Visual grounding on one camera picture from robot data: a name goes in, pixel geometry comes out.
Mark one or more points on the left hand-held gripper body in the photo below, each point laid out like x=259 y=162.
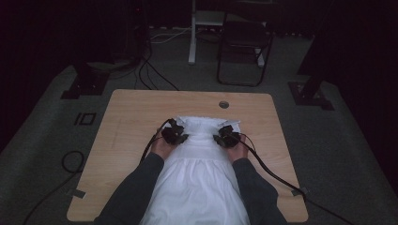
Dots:
x=171 y=137

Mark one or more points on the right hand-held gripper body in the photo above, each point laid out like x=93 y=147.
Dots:
x=232 y=140

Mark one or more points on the white dress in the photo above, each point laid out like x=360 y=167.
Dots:
x=197 y=175

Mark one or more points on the person's right hand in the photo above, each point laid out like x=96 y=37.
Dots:
x=238 y=151

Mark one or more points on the person's left hand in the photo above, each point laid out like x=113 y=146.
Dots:
x=162 y=149

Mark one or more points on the grey tape piece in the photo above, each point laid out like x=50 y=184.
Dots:
x=79 y=193
x=299 y=191

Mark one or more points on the black slanted stand with base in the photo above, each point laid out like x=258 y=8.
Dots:
x=311 y=93

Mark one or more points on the black folding chair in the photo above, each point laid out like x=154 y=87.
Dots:
x=244 y=34

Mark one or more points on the black stand with flat base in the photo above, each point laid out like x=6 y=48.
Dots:
x=86 y=84

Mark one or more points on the dark equipment tower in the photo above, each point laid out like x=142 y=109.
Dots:
x=137 y=31

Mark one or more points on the white desk frame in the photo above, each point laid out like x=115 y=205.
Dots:
x=192 y=37

